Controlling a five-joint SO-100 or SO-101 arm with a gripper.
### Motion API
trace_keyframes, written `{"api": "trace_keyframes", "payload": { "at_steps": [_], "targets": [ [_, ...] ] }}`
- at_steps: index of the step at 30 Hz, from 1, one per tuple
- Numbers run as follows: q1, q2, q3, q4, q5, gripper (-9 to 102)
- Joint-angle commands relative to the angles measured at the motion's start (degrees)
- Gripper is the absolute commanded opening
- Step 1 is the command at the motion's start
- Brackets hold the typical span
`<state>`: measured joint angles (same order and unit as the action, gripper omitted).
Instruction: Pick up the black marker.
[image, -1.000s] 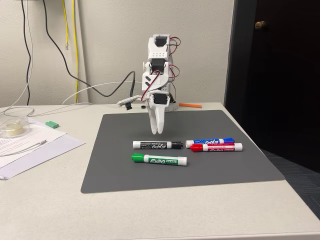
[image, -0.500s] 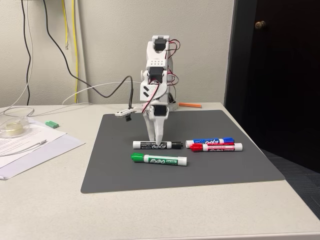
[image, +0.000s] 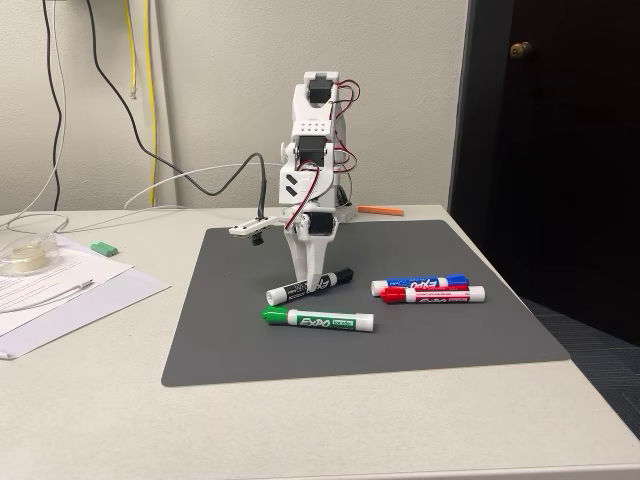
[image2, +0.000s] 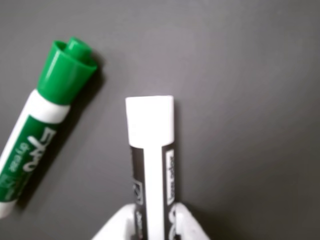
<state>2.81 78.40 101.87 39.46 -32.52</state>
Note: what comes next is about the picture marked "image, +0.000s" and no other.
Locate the blue Expo marker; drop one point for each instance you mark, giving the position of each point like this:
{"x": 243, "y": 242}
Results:
{"x": 455, "y": 280}

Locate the dark door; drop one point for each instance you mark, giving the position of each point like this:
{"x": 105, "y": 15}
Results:
{"x": 575, "y": 150}

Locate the green Expo marker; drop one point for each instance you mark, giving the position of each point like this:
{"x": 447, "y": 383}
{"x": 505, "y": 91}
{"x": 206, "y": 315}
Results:
{"x": 325, "y": 321}

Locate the red Expo marker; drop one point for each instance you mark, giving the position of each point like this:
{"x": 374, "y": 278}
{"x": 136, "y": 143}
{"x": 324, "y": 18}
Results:
{"x": 440, "y": 295}

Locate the pale lavender folder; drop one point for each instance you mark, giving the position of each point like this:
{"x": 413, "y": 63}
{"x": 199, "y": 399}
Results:
{"x": 115, "y": 295}

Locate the grey mat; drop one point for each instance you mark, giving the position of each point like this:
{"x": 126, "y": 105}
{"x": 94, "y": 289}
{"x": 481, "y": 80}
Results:
{"x": 400, "y": 345}

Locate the white paper sheet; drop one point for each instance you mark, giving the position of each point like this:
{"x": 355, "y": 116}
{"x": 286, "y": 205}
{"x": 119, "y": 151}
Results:
{"x": 85, "y": 267}

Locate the small green block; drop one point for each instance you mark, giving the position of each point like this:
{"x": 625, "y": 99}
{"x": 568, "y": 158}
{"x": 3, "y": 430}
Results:
{"x": 104, "y": 248}

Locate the orange flat stick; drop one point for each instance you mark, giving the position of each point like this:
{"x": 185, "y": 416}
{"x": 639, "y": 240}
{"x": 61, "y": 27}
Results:
{"x": 380, "y": 210}

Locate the black Expo marker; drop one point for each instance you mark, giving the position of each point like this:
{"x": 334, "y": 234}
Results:
{"x": 287, "y": 292}

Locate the clear tape dispenser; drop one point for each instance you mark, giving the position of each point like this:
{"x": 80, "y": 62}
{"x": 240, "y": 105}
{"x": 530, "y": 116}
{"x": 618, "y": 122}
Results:
{"x": 25, "y": 257}

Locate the brass door knob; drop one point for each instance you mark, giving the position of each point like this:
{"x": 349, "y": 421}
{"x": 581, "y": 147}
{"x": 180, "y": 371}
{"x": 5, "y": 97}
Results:
{"x": 520, "y": 50}

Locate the white camera module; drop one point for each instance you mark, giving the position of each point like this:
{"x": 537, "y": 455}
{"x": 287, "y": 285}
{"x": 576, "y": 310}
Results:
{"x": 250, "y": 228}

